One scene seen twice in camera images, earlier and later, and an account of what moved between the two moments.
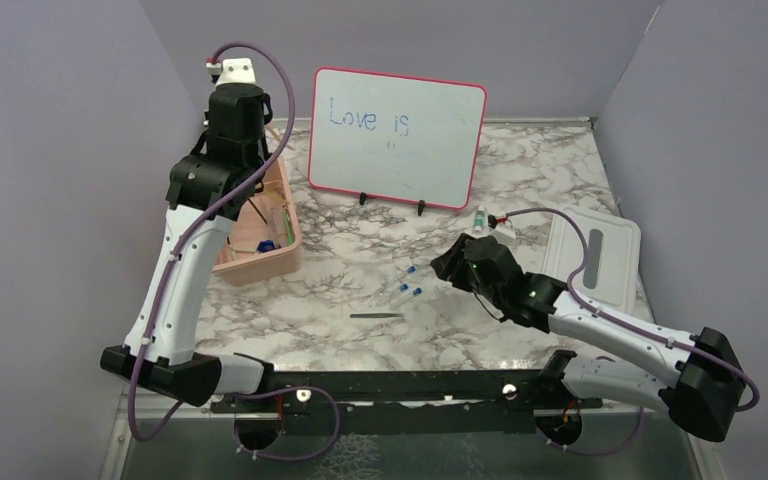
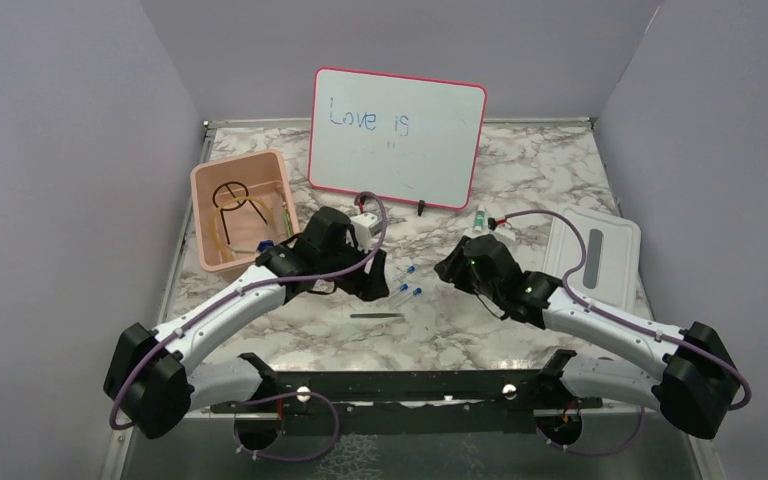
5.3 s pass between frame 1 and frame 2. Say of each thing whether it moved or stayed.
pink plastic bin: stayed
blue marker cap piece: stayed
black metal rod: stayed
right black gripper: stayed
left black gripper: moved
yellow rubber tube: moved
